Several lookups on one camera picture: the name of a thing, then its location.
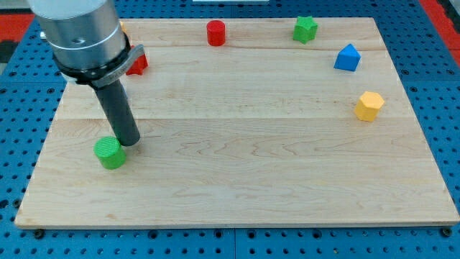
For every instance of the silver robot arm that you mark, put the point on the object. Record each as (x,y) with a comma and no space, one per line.
(88,43)

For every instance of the blue triangle block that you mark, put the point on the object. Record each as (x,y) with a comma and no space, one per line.
(348,59)

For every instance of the wooden board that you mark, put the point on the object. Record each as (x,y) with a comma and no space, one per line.
(258,133)

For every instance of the red cylinder block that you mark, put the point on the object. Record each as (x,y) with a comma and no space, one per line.
(216,33)

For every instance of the red star block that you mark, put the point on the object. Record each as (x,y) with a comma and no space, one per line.
(137,61)

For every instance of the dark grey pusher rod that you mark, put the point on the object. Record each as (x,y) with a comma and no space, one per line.
(114,102)

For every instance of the green cylinder block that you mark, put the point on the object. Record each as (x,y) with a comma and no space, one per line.
(109,152)

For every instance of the green star block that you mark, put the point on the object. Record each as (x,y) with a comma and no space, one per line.
(305,29)

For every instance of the yellow hexagon block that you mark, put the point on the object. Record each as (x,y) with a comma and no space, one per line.
(368,106)

